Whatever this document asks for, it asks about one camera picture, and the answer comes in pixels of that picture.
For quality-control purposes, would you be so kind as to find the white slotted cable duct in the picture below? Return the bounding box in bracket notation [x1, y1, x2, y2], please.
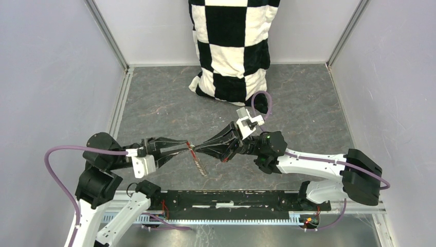
[102, 213, 302, 226]

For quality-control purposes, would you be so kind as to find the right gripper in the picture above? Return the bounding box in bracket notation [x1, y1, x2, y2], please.
[193, 121, 263, 163]

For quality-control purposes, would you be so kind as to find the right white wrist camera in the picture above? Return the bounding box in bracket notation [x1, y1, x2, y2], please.
[236, 107, 264, 139]

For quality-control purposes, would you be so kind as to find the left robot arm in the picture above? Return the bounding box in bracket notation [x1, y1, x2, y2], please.
[65, 132, 190, 246]

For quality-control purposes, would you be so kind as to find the black white checkered pillow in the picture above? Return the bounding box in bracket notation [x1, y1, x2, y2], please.
[188, 1, 280, 114]

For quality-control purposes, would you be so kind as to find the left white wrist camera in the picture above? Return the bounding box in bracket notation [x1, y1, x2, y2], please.
[126, 147, 157, 179]

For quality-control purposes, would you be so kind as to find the red key tag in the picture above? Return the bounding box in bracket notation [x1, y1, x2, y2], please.
[186, 141, 198, 161]

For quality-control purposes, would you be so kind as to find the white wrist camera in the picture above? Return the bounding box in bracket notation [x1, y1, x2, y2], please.
[126, 147, 157, 179]
[236, 107, 264, 139]

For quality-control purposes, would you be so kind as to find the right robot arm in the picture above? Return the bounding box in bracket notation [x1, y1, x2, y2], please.
[193, 121, 389, 210]

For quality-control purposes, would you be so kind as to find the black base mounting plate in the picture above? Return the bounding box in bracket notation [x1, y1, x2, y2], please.
[148, 190, 332, 220]

